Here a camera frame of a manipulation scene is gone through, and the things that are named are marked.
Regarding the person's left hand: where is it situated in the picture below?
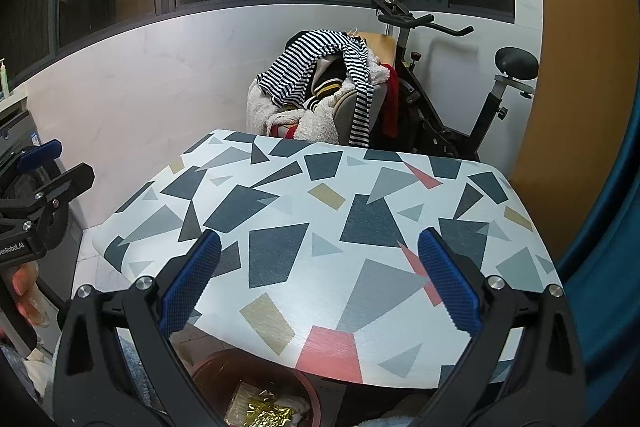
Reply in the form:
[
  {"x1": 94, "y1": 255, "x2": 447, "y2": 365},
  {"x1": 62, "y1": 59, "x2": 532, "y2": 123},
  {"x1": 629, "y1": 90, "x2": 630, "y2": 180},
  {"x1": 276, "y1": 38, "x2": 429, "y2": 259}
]
[{"x1": 11, "y1": 261, "x2": 49, "y2": 327}]

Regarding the gold foil wrapper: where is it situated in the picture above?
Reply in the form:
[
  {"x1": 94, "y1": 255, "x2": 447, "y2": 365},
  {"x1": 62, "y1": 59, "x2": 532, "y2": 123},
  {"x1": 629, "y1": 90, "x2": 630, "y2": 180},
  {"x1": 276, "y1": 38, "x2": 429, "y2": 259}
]
[{"x1": 224, "y1": 381, "x2": 311, "y2": 427}]

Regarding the black exercise bike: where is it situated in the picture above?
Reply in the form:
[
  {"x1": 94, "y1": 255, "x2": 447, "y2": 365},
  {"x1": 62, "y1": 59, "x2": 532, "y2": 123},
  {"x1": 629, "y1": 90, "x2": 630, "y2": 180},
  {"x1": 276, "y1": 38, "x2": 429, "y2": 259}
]
[{"x1": 370, "y1": 0, "x2": 539, "y2": 161}]

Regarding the geometric patterned table cover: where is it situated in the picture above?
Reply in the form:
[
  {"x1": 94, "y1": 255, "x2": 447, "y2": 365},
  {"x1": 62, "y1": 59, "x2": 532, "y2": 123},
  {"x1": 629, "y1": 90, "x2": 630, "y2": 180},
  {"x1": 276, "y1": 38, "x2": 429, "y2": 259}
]
[{"x1": 93, "y1": 130, "x2": 559, "y2": 388}]

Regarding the striped shirt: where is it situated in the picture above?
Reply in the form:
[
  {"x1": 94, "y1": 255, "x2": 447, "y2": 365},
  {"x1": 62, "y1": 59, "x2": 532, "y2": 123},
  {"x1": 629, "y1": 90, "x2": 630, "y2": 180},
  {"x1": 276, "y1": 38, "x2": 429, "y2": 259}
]
[{"x1": 256, "y1": 29, "x2": 374, "y2": 147}]

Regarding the cream fleece clothes pile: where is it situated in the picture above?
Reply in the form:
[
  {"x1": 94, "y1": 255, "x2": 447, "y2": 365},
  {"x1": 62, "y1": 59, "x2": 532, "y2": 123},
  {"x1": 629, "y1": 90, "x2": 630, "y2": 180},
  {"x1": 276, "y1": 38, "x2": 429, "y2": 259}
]
[{"x1": 246, "y1": 56, "x2": 392, "y2": 145}]

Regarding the brown round trash bin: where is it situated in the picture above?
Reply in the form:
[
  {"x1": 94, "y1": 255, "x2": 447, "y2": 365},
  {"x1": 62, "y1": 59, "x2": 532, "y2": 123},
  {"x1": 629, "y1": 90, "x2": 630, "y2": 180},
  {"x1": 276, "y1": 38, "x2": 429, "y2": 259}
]
[{"x1": 191, "y1": 349, "x2": 321, "y2": 426}]

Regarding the wooden chair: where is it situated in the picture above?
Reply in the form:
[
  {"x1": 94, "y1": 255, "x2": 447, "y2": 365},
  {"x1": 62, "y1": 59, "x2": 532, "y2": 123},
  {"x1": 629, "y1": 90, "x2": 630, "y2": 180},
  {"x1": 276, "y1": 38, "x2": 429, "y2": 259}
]
[{"x1": 357, "y1": 31, "x2": 396, "y2": 66}]

